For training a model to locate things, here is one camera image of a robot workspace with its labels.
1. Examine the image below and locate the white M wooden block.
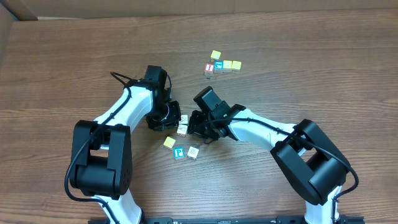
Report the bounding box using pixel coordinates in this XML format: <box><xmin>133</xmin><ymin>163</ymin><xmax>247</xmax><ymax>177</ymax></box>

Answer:
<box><xmin>179</xmin><ymin>114</ymin><xmax>189</xmax><ymax>125</ymax></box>

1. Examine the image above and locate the red letter wooden block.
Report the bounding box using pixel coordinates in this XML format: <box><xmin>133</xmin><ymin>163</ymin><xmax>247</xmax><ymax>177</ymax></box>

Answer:
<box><xmin>177</xmin><ymin>124</ymin><xmax>188</xmax><ymax>136</ymax></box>

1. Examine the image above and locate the yellow front wooden block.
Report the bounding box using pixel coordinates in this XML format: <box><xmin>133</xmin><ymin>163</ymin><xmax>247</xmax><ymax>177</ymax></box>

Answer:
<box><xmin>164</xmin><ymin>136</ymin><xmax>176</xmax><ymax>149</ymax></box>

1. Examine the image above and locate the yellow wooden block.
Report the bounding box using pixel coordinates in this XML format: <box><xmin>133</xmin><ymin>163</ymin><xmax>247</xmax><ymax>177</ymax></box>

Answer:
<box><xmin>223</xmin><ymin>60</ymin><xmax>233</xmax><ymax>73</ymax></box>
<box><xmin>231</xmin><ymin>60</ymin><xmax>242</xmax><ymax>73</ymax></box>
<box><xmin>210</xmin><ymin>50</ymin><xmax>221</xmax><ymax>62</ymax></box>
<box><xmin>164</xmin><ymin>136</ymin><xmax>176</xmax><ymax>149</ymax></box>

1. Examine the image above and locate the green Z wooden block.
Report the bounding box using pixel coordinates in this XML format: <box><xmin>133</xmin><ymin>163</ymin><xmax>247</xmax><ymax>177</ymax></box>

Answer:
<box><xmin>187</xmin><ymin>146</ymin><xmax>200</xmax><ymax>160</ymax></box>

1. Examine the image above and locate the blue P wooden block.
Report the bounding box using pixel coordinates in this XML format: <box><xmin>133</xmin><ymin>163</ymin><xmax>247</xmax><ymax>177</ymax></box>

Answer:
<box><xmin>174</xmin><ymin>147</ymin><xmax>185</xmax><ymax>160</ymax></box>

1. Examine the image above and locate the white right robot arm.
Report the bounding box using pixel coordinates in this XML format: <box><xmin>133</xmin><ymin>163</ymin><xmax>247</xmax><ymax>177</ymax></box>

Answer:
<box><xmin>188</xmin><ymin>86</ymin><xmax>351</xmax><ymax>223</ymax></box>

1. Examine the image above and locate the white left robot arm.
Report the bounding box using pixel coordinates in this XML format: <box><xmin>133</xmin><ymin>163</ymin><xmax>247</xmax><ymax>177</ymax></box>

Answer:
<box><xmin>64</xmin><ymin>65</ymin><xmax>181</xmax><ymax>223</ymax></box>

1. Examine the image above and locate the red I wooden block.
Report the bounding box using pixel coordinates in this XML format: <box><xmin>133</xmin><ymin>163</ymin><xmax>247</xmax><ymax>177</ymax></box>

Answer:
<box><xmin>204</xmin><ymin>63</ymin><xmax>214</xmax><ymax>76</ymax></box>

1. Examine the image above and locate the blue letter wooden block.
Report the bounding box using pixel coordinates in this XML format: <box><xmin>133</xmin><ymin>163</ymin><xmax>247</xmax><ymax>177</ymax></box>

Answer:
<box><xmin>214</xmin><ymin>60</ymin><xmax>223</xmax><ymax>73</ymax></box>

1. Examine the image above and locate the yellow middle wooden block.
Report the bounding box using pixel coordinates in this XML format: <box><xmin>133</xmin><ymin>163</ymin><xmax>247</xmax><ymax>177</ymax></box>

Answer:
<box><xmin>223</xmin><ymin>60</ymin><xmax>233</xmax><ymax>73</ymax></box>

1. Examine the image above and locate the yellow right wooden block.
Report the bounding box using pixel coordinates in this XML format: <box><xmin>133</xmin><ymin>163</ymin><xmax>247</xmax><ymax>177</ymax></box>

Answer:
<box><xmin>231</xmin><ymin>60</ymin><xmax>242</xmax><ymax>73</ymax></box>

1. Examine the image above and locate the yellow back wooden block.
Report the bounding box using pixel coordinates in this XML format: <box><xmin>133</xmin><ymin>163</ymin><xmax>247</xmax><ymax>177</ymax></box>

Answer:
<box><xmin>210</xmin><ymin>50</ymin><xmax>221</xmax><ymax>62</ymax></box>

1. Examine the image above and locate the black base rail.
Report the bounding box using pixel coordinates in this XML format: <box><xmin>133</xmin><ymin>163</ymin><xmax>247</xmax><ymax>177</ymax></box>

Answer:
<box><xmin>88</xmin><ymin>216</ymin><xmax>366</xmax><ymax>224</ymax></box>

